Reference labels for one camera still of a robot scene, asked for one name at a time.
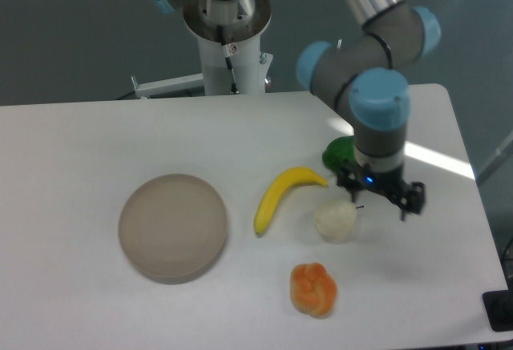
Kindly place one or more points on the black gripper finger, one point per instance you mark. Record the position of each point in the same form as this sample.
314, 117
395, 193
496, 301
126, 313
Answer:
409, 198
347, 178

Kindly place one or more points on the beige round plate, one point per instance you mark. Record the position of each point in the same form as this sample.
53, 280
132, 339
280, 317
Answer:
173, 228

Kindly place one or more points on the green bell pepper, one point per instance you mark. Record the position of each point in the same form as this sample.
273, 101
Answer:
339, 152

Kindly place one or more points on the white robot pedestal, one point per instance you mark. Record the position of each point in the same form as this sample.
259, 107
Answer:
228, 34

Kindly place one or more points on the white pear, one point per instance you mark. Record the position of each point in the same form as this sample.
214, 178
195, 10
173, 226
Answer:
338, 221

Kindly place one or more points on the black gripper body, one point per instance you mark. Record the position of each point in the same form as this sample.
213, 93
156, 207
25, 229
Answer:
380, 175

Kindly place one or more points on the yellow banana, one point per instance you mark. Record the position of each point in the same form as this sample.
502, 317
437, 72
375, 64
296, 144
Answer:
281, 185

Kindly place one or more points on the black device at table edge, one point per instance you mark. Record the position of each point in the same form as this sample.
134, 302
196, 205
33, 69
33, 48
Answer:
498, 306

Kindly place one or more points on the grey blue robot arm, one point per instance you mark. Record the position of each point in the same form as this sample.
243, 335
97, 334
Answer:
360, 81

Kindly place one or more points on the orange knotted bread roll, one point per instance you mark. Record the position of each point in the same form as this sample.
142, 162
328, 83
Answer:
312, 290

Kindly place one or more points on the white left base strut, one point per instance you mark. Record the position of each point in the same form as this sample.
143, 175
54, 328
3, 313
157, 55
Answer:
168, 87

